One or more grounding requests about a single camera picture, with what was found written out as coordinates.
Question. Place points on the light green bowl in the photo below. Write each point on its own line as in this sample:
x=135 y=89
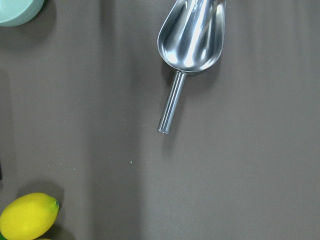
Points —
x=17 y=12

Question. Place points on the green lime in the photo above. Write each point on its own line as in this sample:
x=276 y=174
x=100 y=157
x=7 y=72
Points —
x=2 y=237

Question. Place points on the steel ice scoop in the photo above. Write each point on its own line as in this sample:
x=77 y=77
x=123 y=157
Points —
x=190 y=41

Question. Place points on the yellow lemon upper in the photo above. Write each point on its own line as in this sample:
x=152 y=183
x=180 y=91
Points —
x=29 y=217

